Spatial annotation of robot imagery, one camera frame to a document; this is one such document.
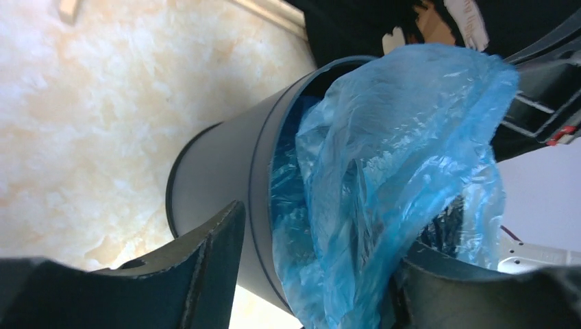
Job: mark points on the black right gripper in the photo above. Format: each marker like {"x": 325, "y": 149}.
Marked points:
{"x": 546, "y": 109}

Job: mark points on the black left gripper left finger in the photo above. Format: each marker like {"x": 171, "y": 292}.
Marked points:
{"x": 187, "y": 283}

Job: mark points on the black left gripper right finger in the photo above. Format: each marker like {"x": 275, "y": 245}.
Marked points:
{"x": 433, "y": 290}

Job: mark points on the black trash bin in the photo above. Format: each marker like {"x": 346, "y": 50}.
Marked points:
{"x": 232, "y": 161}

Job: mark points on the blue plastic trash bag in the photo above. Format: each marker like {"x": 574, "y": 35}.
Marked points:
{"x": 396, "y": 148}

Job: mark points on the black cloth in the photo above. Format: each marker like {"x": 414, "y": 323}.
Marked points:
{"x": 338, "y": 29}

